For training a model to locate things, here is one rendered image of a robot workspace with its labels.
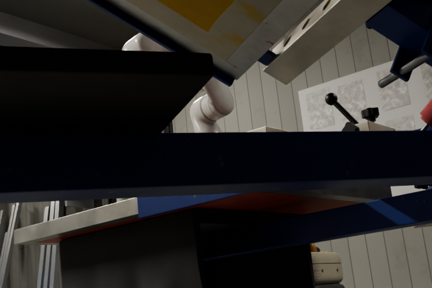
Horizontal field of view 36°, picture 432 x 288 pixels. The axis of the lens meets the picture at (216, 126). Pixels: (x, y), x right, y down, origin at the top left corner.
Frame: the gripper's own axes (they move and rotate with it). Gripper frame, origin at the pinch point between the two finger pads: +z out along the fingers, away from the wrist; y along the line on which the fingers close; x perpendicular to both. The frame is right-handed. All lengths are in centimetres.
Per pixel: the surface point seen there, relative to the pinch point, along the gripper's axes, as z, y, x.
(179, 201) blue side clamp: 12, -59, 31
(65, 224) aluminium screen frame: 9.8, -19.9, 29.8
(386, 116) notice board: -82, 44, -302
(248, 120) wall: -111, 163, -300
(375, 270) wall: 23, 72, -302
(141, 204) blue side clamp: 10, -48, 31
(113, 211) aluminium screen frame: 9.8, -37.5, 29.8
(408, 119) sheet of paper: -75, 28, -302
